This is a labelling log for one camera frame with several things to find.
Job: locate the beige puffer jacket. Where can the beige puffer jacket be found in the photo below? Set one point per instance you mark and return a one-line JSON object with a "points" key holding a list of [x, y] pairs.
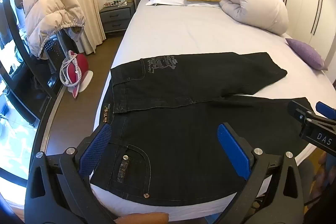
{"points": [[50, 11]]}

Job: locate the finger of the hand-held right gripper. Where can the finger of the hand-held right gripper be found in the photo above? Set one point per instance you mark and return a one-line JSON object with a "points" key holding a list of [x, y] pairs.
{"points": [[326, 109], [298, 111]]}

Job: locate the grey nightstand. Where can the grey nightstand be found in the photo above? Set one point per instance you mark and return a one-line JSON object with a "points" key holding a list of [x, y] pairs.
{"points": [[115, 16]]}

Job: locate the bed with white sheet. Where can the bed with white sheet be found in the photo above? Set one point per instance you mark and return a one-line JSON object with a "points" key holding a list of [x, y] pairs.
{"points": [[197, 29]]}

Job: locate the rolled white duvet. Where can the rolled white duvet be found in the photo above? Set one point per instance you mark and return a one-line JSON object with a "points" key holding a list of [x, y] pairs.
{"points": [[254, 3]]}

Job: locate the black perforated chair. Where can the black perforated chair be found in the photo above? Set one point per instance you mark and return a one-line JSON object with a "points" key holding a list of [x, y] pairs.
{"points": [[53, 53]]}

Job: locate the purple cushion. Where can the purple cushion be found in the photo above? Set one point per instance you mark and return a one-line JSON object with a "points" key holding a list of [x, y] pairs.
{"points": [[307, 53]]}

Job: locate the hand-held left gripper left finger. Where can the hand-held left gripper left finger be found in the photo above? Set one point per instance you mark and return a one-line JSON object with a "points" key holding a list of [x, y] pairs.
{"points": [[98, 145]]}

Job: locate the black framed glass door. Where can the black framed glass door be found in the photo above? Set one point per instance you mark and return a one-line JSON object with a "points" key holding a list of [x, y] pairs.
{"points": [[15, 61]]}

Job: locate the black denim pants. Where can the black denim pants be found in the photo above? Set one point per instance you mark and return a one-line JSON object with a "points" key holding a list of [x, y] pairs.
{"points": [[170, 113]]}

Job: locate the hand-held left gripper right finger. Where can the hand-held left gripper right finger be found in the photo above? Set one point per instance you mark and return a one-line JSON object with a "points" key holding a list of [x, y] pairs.
{"points": [[232, 148]]}

